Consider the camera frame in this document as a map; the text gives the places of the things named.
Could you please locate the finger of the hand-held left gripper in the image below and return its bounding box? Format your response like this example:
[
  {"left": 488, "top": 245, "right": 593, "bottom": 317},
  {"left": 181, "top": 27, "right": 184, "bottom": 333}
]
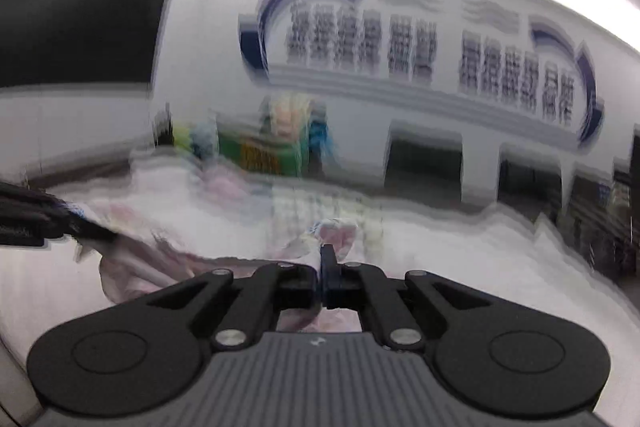
[{"left": 50, "top": 201, "right": 119, "bottom": 244}]

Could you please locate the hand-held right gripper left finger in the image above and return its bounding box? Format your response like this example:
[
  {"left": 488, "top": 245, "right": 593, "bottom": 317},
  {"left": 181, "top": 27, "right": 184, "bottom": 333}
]
[{"left": 144, "top": 263, "right": 322, "bottom": 352}]

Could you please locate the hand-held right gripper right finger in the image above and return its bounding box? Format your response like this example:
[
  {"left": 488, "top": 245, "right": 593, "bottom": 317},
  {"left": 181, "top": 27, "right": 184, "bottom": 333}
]
[{"left": 320, "top": 244, "right": 495, "bottom": 353}]

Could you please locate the pink patterned garment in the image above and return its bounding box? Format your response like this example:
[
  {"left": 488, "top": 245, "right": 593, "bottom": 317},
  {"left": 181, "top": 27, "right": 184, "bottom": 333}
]
[{"left": 75, "top": 202, "right": 386, "bottom": 334}]

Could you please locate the yellow-green cloth item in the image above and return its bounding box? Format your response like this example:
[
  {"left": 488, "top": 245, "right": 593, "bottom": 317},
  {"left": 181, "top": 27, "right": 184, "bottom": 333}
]
[{"left": 172, "top": 121, "right": 195, "bottom": 154}]

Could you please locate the green printed bag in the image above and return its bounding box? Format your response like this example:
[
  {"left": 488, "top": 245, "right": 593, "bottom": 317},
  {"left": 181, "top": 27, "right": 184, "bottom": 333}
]
[{"left": 220, "top": 94, "right": 332, "bottom": 180}]

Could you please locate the dark low shelf unit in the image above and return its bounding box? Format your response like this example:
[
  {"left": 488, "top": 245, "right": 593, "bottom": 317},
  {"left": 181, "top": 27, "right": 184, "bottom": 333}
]
[{"left": 384, "top": 121, "right": 640, "bottom": 288}]

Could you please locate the white fluffy blanket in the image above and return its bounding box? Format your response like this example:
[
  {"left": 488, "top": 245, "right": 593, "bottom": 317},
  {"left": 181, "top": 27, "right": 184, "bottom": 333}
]
[{"left": 0, "top": 152, "right": 640, "bottom": 427}]

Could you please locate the pale plush toy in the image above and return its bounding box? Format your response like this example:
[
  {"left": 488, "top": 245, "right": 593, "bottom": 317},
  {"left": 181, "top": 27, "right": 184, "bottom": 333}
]
[{"left": 267, "top": 96, "right": 306, "bottom": 145}]

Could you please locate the blue and grey wall sign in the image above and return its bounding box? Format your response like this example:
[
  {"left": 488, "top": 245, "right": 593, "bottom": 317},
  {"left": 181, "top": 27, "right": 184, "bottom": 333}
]
[{"left": 237, "top": 0, "right": 607, "bottom": 154}]

